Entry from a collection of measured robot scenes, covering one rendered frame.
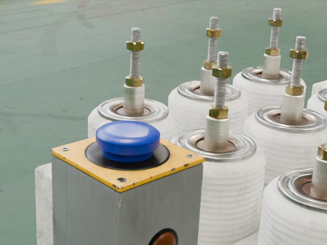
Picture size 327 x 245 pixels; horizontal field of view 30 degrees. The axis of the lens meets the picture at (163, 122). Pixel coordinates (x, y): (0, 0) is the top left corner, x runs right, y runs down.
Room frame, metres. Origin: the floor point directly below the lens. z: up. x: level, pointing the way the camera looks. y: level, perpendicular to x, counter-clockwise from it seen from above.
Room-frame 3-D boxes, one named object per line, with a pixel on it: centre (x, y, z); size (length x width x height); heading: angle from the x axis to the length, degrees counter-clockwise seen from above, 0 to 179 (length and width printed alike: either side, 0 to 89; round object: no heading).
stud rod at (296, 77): (0.61, -0.13, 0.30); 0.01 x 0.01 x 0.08
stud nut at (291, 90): (0.61, -0.13, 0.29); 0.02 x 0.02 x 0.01; 5
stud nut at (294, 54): (0.61, -0.13, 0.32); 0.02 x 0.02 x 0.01; 5
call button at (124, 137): (0.35, 0.02, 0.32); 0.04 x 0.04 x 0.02
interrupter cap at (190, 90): (0.69, -0.05, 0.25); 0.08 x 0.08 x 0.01
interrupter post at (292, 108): (0.61, -0.13, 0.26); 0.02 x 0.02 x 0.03
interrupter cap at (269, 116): (0.61, -0.13, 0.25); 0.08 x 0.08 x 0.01
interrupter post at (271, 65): (0.78, -0.14, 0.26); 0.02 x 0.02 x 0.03
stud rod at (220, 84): (0.53, -0.05, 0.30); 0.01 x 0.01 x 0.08
